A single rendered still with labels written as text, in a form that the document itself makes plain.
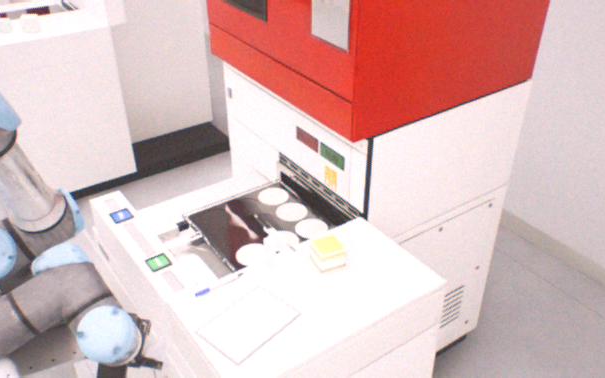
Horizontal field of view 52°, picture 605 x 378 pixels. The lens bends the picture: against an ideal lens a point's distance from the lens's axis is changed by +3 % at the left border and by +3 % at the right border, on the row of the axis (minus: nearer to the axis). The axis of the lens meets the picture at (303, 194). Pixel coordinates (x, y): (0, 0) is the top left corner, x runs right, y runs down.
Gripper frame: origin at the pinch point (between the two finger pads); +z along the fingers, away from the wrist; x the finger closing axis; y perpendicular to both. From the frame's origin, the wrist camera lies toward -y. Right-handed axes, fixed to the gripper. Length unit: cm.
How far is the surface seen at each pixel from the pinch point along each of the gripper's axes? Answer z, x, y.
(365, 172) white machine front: 28, -48, 62
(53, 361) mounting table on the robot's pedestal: 39.4, 22.1, -0.4
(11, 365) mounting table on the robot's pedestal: 40, 31, -3
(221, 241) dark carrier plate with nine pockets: 49, -12, 40
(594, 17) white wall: 71, -144, 170
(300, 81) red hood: 25, -25, 84
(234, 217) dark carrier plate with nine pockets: 56, -14, 50
